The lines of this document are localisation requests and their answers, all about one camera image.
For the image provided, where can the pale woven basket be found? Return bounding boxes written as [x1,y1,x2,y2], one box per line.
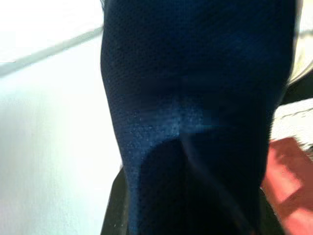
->
[270,99,313,151]

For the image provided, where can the dark blue cloth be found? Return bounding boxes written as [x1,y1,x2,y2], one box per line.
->
[99,0,300,235]

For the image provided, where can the red cloth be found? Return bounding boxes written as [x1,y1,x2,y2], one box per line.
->
[260,137,313,235]

